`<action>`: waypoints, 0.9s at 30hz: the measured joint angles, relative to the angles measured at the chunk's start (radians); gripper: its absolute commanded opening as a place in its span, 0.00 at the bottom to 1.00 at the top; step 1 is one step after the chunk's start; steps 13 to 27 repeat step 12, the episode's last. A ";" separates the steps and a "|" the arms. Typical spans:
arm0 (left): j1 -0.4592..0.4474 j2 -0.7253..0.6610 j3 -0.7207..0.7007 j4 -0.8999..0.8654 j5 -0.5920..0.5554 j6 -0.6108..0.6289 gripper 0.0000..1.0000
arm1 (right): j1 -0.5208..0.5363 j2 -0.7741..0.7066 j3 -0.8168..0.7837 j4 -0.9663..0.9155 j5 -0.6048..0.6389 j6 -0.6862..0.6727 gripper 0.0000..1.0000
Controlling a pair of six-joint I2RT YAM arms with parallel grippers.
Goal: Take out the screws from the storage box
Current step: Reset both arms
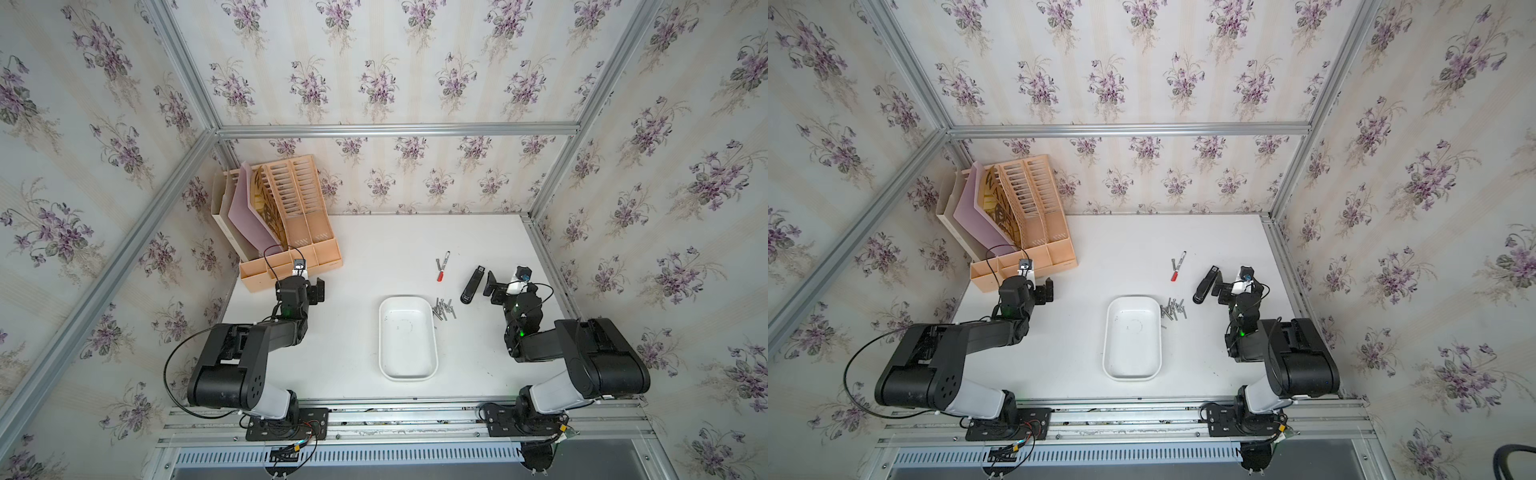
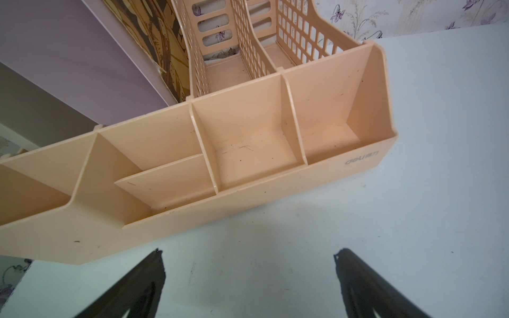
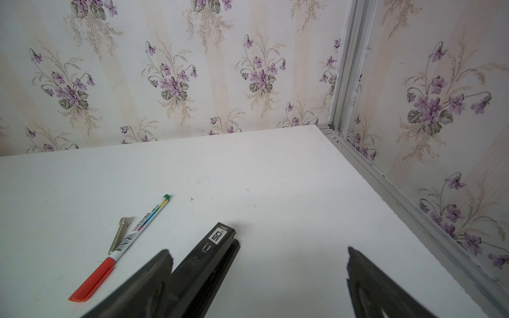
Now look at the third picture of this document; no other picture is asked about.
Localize red capped marker pen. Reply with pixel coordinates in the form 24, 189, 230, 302
68, 194, 171, 303

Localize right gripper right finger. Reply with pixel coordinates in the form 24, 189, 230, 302
347, 246, 435, 317

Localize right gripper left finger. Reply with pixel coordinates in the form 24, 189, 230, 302
84, 249, 173, 318

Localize silver screw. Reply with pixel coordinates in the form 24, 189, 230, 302
108, 217, 130, 254

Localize black stapler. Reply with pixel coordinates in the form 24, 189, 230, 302
165, 223, 241, 317

